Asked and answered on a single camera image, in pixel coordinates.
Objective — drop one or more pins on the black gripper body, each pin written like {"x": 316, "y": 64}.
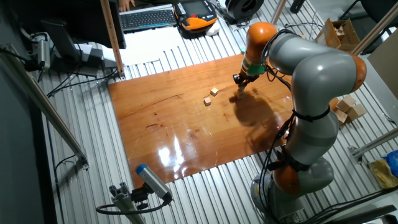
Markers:
{"x": 245, "y": 79}

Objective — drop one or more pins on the green camera mount bracket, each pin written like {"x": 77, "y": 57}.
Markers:
{"x": 256, "y": 70}

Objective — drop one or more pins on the grey flat box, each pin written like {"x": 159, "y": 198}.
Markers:
{"x": 93, "y": 59}

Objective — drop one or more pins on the black camera clamp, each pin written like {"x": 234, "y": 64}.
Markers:
{"x": 138, "y": 196}

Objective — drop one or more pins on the grey metal plate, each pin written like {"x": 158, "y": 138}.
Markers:
{"x": 242, "y": 26}

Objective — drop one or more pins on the silver camera with blue cap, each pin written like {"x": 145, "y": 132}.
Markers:
{"x": 154, "y": 182}

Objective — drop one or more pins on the orange black teach pendant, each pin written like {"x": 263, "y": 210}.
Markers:
{"x": 196, "y": 21}

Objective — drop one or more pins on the black monitor stand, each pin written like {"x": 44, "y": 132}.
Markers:
{"x": 60, "y": 40}

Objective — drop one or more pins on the white rounded object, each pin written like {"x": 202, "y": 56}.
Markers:
{"x": 213, "y": 29}

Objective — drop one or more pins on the brown frame post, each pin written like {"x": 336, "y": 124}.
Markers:
{"x": 112, "y": 37}

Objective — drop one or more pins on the person hand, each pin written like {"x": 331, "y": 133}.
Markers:
{"x": 126, "y": 4}

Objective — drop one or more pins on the long aluminium beam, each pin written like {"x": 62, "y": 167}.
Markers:
{"x": 46, "y": 109}

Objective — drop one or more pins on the aluminium frame beam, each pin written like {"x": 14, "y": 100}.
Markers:
{"x": 373, "y": 144}

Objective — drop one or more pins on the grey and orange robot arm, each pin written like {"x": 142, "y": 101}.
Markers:
{"x": 320, "y": 74}

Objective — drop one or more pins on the large wooden cube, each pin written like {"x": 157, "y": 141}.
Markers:
{"x": 345, "y": 103}
{"x": 357, "y": 112}
{"x": 342, "y": 117}

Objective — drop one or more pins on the glossy wooden board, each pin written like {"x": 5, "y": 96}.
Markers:
{"x": 174, "y": 130}

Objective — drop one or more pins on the yellow plastic bag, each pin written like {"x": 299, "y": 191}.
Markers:
{"x": 384, "y": 174}

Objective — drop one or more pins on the black round spool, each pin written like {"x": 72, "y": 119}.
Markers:
{"x": 236, "y": 9}

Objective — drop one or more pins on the aluminium frame post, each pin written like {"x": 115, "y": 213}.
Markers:
{"x": 373, "y": 31}
{"x": 277, "y": 12}

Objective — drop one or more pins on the black flat bar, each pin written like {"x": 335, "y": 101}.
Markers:
{"x": 360, "y": 215}

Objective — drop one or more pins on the dark computer keyboard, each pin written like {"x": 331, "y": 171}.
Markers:
{"x": 147, "y": 19}

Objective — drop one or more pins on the dark computer monitor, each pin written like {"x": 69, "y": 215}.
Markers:
{"x": 77, "y": 18}

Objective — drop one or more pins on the brown flat panel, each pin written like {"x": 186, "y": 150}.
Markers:
{"x": 385, "y": 68}

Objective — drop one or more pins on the brown cardboard box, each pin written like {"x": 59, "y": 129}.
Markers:
{"x": 326, "y": 37}

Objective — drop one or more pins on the short aluminium profile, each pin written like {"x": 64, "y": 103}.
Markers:
{"x": 124, "y": 202}

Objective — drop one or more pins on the black cylindrical object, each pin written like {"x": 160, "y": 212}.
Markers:
{"x": 297, "y": 6}

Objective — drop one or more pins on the white paper sheets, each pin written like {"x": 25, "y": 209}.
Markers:
{"x": 149, "y": 43}

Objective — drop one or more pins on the silver cylindrical camera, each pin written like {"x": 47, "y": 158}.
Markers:
{"x": 43, "y": 54}

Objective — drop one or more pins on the dark office chair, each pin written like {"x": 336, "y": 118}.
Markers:
{"x": 379, "y": 7}

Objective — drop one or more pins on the blue plastic bag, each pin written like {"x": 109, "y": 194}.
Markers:
{"x": 392, "y": 161}

